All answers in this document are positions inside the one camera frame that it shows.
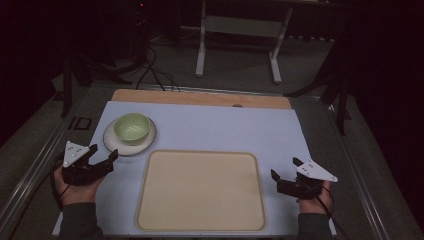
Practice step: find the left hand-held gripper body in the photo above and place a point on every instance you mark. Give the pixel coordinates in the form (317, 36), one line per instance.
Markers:
(74, 153)

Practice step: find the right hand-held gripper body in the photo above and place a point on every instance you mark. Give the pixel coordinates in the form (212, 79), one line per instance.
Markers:
(311, 173)

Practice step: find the person's right hand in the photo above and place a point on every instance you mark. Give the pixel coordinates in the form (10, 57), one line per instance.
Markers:
(315, 204)

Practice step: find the person's left hand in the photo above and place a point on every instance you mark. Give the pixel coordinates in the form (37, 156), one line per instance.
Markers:
(78, 194)

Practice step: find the white plate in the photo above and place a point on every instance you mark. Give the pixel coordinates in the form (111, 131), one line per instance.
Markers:
(115, 144)

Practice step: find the black floor socket box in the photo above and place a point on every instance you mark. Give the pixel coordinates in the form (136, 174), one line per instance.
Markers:
(80, 123)

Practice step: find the green bowl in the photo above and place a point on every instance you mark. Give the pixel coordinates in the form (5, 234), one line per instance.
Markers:
(132, 128)

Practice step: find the black tripod stand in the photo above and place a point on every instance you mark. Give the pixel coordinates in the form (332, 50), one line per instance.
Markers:
(68, 83)

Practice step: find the black stand with legs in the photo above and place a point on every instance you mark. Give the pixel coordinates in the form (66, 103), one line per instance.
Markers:
(341, 100)

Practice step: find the beige tray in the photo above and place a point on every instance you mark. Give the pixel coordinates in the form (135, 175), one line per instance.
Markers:
(200, 190)

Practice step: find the white table mat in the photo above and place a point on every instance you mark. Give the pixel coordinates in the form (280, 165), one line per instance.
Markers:
(206, 128)

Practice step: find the white metal stand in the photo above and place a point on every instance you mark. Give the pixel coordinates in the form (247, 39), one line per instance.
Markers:
(241, 26)

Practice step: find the metal frame rail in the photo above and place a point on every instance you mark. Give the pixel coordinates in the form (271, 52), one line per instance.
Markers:
(36, 156)
(353, 166)

